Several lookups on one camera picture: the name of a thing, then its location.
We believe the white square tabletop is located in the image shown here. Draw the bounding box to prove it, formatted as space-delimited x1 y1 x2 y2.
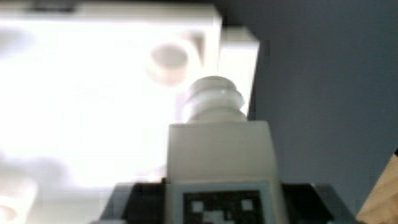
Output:
0 0 220 224

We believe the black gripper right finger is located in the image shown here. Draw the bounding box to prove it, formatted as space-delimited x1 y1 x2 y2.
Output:
282 183 358 224

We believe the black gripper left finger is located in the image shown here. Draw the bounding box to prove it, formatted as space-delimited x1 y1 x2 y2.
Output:
95 182 165 224

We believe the white leg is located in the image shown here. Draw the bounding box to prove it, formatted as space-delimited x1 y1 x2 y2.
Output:
165 76 289 224

